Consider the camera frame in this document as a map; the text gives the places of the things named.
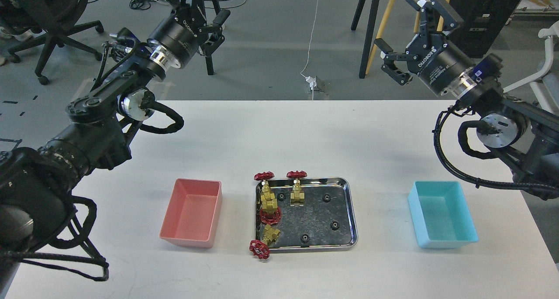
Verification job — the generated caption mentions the black office chair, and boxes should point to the black office chair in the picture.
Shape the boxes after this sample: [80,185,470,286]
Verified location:
[1,0,104,86]

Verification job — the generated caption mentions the white power cable with plug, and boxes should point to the white power cable with plug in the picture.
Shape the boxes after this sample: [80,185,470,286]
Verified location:
[300,0,323,100]

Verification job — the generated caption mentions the black equipment cabinet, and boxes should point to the black equipment cabinet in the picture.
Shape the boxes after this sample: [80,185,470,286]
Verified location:
[449,0,521,58]

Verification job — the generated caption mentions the black and wood easel legs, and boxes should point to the black and wood easel legs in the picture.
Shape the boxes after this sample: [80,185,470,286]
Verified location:
[358,0,428,79]

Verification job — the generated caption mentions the blue plastic box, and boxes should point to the blue plastic box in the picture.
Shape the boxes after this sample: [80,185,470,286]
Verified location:
[408,180,479,249]

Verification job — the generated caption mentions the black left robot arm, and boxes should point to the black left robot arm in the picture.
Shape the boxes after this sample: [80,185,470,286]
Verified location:
[1,0,230,292]

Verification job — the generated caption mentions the pink plastic box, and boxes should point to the pink plastic box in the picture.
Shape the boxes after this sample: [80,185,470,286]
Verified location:
[159,179,222,248]

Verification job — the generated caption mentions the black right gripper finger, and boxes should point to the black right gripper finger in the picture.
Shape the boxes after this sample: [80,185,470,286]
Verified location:
[405,0,464,41]
[375,38,419,86]

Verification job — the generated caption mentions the silver metal tray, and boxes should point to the silver metal tray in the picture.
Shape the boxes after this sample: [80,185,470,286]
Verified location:
[254,177,358,253]

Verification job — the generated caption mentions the brass valve red handle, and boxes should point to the brass valve red handle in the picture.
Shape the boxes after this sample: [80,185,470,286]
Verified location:
[254,171,278,215]
[249,225,281,259]
[259,207,282,226]
[286,170,307,206]

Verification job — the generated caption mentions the small black gear bottom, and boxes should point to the small black gear bottom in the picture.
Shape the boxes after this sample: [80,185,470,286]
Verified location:
[300,234,310,244]

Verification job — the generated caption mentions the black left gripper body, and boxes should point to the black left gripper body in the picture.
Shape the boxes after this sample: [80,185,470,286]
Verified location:
[148,8,208,69]

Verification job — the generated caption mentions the black tripod stand left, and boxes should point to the black tripod stand left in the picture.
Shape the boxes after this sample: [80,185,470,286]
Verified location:
[194,4,215,76]

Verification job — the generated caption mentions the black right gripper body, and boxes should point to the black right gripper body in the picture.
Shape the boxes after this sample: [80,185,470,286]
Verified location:
[405,32,476,96]

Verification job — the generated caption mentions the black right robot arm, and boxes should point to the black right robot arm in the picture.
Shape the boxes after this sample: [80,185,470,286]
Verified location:
[375,0,559,201]

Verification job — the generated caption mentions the brass valve red handle bottom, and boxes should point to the brass valve red handle bottom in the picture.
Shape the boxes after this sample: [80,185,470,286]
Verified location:
[249,225,281,259]

